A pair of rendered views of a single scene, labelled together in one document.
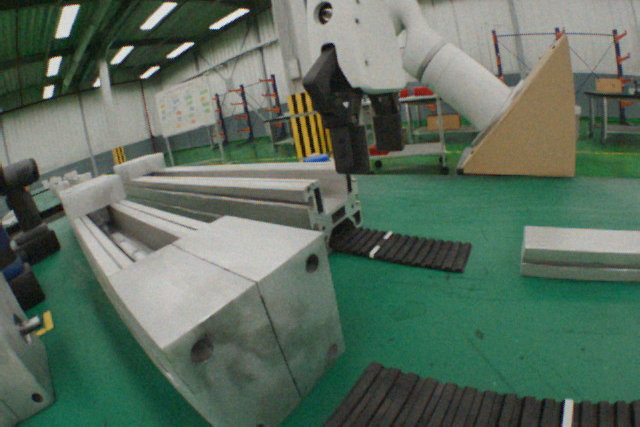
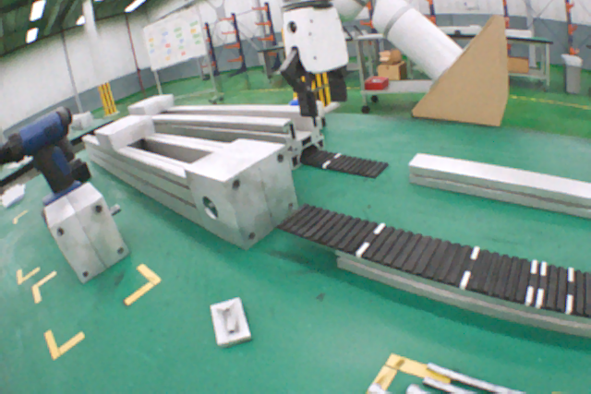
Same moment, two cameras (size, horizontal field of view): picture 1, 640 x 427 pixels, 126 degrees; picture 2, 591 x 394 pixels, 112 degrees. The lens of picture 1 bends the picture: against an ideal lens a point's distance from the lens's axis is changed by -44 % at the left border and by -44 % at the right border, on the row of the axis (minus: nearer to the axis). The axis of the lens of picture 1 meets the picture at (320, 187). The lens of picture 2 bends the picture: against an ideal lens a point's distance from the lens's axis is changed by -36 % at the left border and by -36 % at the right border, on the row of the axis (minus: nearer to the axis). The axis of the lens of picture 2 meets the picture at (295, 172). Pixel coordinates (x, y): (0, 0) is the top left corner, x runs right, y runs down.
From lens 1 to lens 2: 23 cm
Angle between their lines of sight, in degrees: 10
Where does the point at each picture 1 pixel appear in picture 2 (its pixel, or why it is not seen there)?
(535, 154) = (467, 105)
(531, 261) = (416, 174)
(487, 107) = (438, 64)
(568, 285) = (437, 191)
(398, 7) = not seen: outside the picture
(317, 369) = (282, 213)
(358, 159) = (311, 109)
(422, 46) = (387, 12)
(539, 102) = (470, 65)
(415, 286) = (344, 183)
